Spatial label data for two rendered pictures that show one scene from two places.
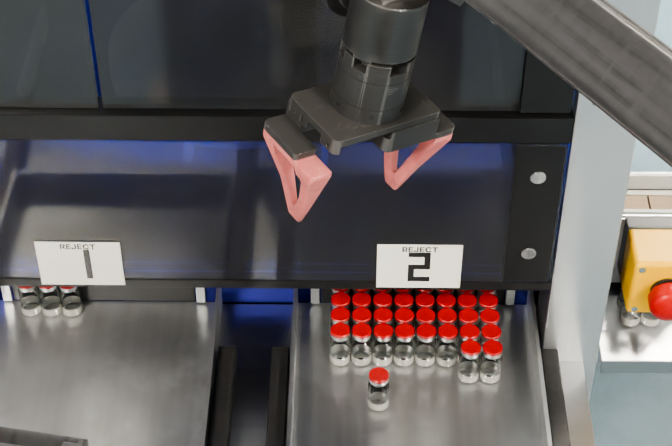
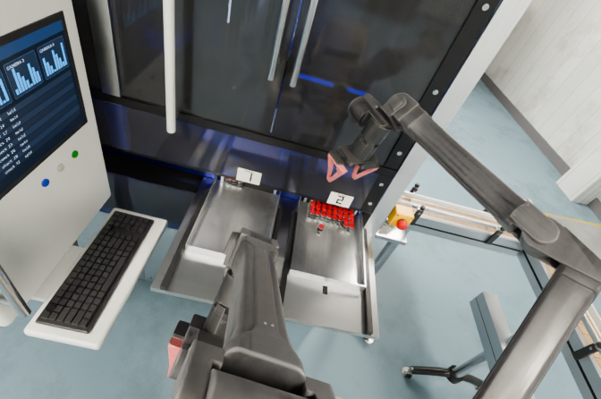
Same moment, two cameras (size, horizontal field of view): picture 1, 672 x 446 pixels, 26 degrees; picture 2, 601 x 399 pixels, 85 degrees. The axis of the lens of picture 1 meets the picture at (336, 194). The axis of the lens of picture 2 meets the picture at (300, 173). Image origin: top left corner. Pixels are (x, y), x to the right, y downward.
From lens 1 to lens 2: 0.35 m
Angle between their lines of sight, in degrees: 6
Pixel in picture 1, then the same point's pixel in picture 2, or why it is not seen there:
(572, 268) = (379, 210)
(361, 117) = (359, 157)
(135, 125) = (278, 142)
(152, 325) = (260, 197)
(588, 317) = (377, 224)
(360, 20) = (371, 129)
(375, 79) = (368, 147)
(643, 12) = not seen: hidden behind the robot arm
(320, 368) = (303, 220)
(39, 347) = (228, 196)
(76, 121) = (262, 137)
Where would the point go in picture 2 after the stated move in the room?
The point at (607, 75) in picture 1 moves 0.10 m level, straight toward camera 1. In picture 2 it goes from (459, 165) to (462, 197)
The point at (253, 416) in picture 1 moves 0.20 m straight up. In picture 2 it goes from (284, 229) to (297, 192)
